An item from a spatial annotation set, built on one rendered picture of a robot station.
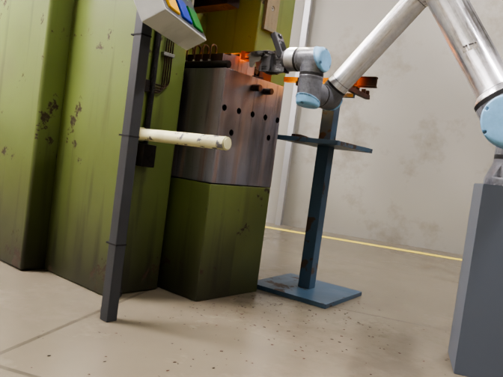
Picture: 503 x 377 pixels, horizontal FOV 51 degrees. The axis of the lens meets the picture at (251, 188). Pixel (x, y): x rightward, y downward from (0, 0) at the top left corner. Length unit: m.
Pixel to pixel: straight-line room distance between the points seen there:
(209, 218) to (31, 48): 1.03
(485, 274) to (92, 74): 1.59
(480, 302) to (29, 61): 1.94
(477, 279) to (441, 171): 3.25
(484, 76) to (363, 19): 3.56
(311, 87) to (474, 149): 3.22
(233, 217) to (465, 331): 0.96
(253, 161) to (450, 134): 3.04
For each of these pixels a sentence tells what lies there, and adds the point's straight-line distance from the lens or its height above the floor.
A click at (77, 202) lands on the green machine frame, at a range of 2.20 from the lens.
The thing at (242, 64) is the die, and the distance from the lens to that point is 2.21.
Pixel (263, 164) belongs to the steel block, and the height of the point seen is 0.56.
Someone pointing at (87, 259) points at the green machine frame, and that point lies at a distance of 2.14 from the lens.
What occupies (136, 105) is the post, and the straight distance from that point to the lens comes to 1.71.
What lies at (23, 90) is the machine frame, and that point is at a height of 0.74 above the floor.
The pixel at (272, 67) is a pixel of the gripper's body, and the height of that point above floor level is 0.94.
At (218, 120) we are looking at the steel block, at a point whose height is 0.71.
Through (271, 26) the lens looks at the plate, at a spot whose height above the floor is 1.21.
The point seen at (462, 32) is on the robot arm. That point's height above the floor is 1.04.
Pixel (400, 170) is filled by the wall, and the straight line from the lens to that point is 4.97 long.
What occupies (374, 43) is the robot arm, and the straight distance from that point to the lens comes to 2.02.
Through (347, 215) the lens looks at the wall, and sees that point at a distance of 5.00.
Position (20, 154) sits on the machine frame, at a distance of 2.40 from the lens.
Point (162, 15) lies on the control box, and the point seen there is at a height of 0.95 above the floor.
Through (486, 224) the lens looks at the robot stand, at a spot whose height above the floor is 0.48.
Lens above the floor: 0.57
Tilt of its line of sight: 3 degrees down
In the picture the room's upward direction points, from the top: 8 degrees clockwise
